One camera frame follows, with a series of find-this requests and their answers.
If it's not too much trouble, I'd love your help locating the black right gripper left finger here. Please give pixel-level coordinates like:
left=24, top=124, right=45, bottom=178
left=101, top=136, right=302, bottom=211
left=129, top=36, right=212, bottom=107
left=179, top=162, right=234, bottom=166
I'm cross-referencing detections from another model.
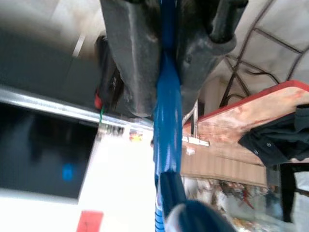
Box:
left=100, top=0, right=162, bottom=118

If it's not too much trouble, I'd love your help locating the large black television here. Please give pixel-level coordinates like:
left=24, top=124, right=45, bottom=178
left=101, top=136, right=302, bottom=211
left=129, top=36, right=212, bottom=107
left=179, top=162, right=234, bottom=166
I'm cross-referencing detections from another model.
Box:
left=0, top=102, right=98, bottom=202

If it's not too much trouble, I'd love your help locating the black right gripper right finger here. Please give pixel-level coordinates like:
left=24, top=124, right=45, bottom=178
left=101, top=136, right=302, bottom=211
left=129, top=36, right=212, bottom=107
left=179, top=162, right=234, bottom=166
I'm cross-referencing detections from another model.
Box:
left=176, top=0, right=248, bottom=99

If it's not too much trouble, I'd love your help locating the silver metal clothes rack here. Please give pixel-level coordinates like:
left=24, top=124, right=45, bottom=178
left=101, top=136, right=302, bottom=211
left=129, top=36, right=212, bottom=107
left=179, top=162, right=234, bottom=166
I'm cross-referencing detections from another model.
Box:
left=0, top=85, right=211, bottom=147

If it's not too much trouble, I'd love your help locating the green hook hanger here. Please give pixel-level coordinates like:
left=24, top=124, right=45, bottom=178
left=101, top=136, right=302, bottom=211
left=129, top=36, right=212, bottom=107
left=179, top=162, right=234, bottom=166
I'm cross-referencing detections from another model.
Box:
left=98, top=105, right=107, bottom=126

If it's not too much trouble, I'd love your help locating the black shirt green print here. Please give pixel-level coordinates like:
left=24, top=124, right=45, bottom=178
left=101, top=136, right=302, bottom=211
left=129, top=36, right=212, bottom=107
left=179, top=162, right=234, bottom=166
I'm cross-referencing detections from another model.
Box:
left=238, top=104, right=309, bottom=168

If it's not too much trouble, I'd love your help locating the light wood sideboard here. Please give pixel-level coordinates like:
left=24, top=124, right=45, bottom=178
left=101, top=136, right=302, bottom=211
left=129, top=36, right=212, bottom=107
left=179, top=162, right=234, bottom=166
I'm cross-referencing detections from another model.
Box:
left=180, top=144, right=267, bottom=185

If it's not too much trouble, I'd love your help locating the blue plastic hanger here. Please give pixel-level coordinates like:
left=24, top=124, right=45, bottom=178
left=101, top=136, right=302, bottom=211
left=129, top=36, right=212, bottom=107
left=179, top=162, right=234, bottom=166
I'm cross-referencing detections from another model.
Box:
left=151, top=0, right=234, bottom=232

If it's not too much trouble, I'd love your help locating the marble pattern folding table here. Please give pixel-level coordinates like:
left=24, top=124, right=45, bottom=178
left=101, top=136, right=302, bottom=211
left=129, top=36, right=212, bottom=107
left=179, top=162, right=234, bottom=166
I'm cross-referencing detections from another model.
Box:
left=182, top=0, right=309, bottom=170

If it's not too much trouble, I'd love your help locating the red wall decoration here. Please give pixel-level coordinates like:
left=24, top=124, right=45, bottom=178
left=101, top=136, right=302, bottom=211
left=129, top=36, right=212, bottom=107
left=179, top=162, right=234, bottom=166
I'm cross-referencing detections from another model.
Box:
left=76, top=209, right=104, bottom=232

